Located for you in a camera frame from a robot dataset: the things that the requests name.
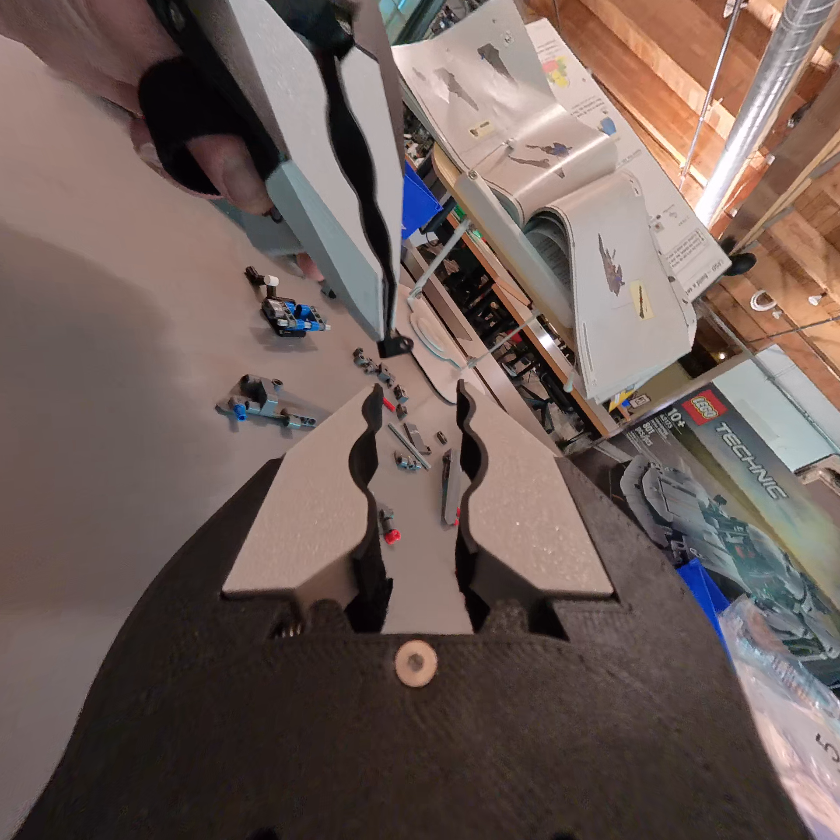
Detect lego set box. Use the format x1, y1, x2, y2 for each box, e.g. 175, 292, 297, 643
591, 384, 840, 690

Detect grey wedge lego assembly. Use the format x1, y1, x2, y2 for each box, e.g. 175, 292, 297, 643
217, 374, 319, 432

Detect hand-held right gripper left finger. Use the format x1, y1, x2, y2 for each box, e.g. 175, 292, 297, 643
223, 382, 395, 632

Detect clear plastic bags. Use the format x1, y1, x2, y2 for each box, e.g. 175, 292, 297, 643
718, 594, 840, 840

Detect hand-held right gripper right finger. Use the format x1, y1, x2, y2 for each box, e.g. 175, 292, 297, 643
456, 378, 614, 632

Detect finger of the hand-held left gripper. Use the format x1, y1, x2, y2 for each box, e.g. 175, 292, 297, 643
328, 0, 404, 342
217, 0, 395, 342

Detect blue plastic bin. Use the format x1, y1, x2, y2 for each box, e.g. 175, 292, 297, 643
402, 161, 445, 240
676, 558, 732, 657

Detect blue and grey lego assembly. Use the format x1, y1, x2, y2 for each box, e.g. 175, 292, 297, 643
246, 266, 331, 339

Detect silver ventilation duct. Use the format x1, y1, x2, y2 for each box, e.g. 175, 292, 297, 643
694, 0, 837, 227

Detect lego instruction booklet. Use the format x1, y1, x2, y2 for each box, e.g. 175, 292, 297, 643
394, 0, 698, 404

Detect light grey lego axle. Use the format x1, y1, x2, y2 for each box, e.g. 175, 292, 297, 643
387, 423, 432, 471

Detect person's left hand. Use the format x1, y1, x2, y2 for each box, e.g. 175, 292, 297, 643
0, 0, 277, 217

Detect white book stand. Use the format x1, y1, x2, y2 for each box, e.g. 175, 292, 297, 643
407, 144, 631, 437

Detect dark grey lego connector cluster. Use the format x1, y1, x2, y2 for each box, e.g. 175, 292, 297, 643
353, 348, 411, 421

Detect white printed paper sheet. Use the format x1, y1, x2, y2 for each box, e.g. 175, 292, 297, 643
525, 20, 732, 303

